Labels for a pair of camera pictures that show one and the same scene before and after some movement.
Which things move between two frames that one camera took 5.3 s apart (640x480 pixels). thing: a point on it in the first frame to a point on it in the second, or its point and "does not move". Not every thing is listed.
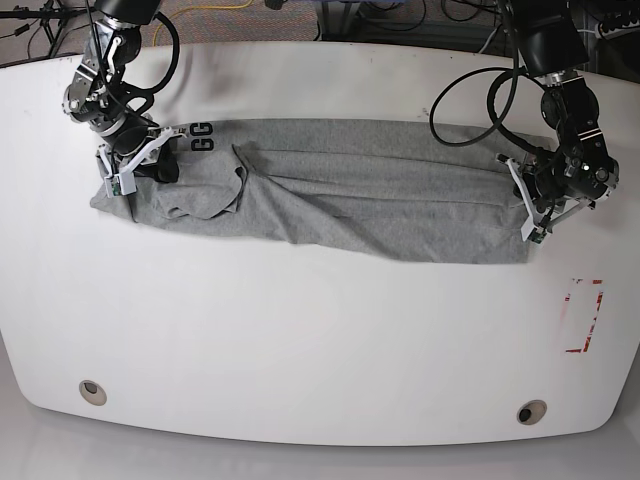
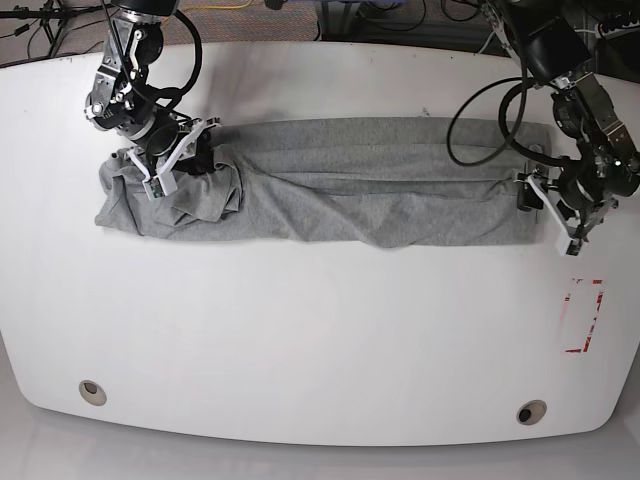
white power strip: x=610 y=34 does not move
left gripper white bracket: x=168 y=170 to x=165 y=174
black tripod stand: x=53 y=19 does not move
